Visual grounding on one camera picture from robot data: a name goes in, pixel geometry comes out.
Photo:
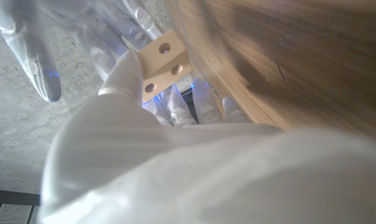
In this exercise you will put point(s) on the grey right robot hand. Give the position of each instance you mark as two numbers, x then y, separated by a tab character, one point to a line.
82	25

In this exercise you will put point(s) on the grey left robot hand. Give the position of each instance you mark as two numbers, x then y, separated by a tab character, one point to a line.
191	174

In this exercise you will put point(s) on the small red-capped bottle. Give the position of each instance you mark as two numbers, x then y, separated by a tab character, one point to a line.
157	68

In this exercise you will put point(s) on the wooden table panel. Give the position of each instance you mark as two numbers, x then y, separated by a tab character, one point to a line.
200	68

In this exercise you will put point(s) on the black backdrop cloth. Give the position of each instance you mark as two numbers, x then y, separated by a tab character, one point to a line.
189	96

